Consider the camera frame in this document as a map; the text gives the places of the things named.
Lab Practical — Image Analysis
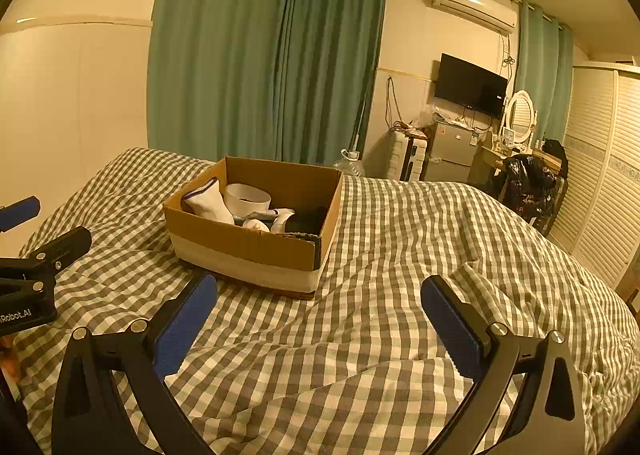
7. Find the clear plastic bag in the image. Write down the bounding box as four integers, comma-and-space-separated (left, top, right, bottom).
420, 105, 446, 128

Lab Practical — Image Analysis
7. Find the green curtain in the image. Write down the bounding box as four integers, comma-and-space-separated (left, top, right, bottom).
272, 0, 390, 168
147, 0, 291, 164
515, 2, 575, 143

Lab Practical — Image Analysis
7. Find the white oval mirror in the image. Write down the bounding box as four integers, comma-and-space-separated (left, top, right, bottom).
501, 90, 538, 144

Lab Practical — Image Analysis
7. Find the clear water jug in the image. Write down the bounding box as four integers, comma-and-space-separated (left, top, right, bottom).
332, 149, 363, 178

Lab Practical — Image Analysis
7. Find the brown cardboard box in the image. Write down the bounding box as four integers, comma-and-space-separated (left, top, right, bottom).
163, 156, 345, 301

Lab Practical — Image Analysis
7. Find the white tape roll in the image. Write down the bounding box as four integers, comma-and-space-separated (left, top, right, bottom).
223, 182, 272, 216

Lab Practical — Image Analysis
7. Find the person's left hand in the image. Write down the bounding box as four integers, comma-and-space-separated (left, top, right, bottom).
0, 337, 22, 382

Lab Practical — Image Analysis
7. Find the black wall television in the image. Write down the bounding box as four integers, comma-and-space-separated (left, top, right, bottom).
434, 53, 509, 119

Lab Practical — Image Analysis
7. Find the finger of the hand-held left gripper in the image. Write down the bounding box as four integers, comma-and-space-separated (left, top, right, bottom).
0, 196, 42, 234
0, 226, 93, 292

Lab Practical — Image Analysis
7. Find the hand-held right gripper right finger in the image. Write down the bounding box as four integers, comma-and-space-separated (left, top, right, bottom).
421, 275, 587, 455

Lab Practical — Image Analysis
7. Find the white suitcase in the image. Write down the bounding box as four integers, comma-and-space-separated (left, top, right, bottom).
386, 130, 430, 182

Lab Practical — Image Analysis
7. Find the wall cable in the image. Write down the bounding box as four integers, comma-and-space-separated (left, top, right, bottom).
385, 76, 403, 128

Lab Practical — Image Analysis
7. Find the wooden dressing table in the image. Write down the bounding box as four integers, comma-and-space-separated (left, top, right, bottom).
470, 142, 546, 186

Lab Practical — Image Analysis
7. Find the black coat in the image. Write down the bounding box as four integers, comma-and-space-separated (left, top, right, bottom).
542, 137, 568, 176

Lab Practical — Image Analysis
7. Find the white air conditioner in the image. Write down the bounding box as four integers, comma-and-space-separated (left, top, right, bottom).
431, 0, 518, 37

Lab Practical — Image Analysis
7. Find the white handheld device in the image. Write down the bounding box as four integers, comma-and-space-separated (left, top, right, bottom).
270, 207, 297, 235

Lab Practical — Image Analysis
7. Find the grey small fridge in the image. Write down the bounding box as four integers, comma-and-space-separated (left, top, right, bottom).
422, 121, 480, 184

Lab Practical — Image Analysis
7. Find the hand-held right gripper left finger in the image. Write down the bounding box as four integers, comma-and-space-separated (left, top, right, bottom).
51, 272, 218, 455

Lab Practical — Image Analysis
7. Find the black plastic bag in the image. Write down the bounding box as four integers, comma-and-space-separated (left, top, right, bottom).
500, 153, 566, 231

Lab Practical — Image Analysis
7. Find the white louvered wardrobe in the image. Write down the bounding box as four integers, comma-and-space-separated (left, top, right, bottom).
547, 60, 640, 291

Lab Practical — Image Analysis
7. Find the black sock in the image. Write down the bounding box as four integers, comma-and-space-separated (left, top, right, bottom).
287, 205, 328, 236

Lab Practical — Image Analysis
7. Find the green white checkered blanket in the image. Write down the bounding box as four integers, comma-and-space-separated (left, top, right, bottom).
10, 147, 640, 455

